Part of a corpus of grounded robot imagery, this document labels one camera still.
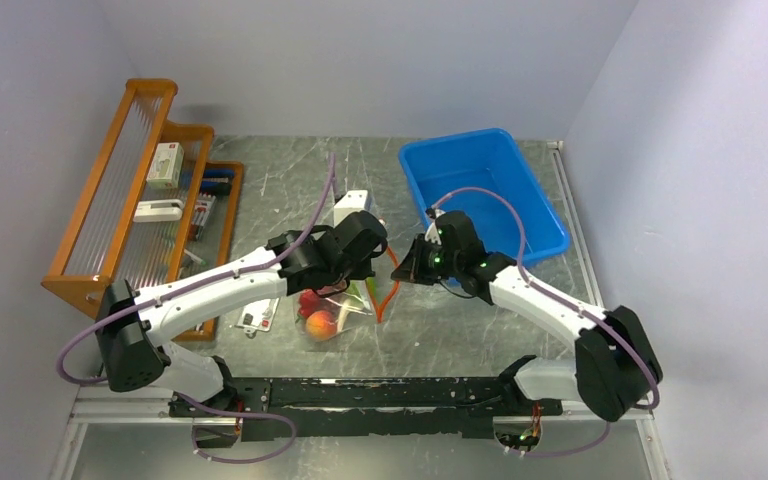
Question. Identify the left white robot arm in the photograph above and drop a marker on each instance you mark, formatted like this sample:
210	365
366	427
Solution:
138	348

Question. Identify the fake peach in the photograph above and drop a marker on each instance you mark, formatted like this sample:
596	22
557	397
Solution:
321	325

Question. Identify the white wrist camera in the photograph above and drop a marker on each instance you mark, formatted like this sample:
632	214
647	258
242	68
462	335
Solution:
352	201
432	234

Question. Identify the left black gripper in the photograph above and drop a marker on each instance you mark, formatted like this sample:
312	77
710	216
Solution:
363	270

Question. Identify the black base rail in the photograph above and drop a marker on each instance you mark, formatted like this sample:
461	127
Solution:
319	407

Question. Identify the white flat device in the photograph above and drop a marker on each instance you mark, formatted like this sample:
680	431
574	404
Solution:
154	211

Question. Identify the orange wooden rack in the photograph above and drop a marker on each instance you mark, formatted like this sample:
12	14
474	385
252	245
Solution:
102	243

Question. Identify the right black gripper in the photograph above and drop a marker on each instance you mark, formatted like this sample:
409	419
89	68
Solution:
412	269

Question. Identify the blue plastic bin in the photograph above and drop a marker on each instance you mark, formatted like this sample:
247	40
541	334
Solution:
486	161

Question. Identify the white blister pack card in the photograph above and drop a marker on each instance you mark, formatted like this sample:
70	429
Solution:
257	317

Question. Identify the clear zip top bag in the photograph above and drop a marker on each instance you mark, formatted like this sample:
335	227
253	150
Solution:
361	304

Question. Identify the white box with red label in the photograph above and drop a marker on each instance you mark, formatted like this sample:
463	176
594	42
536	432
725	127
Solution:
165	168

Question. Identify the blue marker pens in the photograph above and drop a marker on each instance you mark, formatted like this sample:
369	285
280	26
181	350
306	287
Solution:
217	182

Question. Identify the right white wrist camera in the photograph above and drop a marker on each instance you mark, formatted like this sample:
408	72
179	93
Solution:
432	234

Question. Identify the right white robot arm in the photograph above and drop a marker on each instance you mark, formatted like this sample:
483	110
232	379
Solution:
613	368

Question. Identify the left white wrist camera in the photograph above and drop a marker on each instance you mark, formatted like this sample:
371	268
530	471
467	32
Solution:
352	201

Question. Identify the red fake chili pepper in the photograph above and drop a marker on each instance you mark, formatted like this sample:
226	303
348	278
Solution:
308	303

